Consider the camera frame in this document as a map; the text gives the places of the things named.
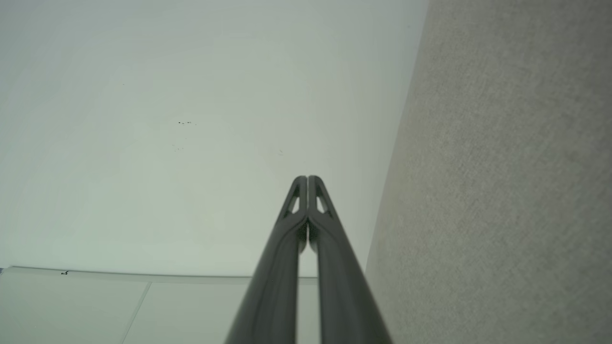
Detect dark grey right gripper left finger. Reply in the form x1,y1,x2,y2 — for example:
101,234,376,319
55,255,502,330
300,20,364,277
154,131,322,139
225,175,307,344

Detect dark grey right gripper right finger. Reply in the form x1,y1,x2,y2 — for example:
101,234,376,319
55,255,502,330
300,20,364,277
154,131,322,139
309,175,393,344

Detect grey fabric sofa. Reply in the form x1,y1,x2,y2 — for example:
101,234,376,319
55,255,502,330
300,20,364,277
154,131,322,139
365,0,612,344

